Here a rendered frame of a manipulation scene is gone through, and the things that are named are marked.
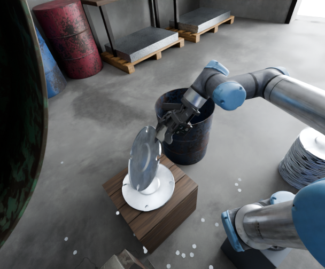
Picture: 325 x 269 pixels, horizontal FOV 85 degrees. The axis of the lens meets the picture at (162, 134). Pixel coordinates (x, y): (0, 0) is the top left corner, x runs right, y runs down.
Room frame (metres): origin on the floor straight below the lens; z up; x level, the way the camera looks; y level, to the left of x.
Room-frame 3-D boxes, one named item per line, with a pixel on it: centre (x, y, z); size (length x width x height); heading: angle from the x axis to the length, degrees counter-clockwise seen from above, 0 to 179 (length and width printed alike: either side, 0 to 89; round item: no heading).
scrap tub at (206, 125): (0.99, -0.18, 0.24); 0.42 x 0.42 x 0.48
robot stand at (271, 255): (0.17, -0.36, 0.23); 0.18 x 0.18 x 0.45; 30
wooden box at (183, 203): (0.49, 0.12, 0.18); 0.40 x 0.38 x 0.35; 124
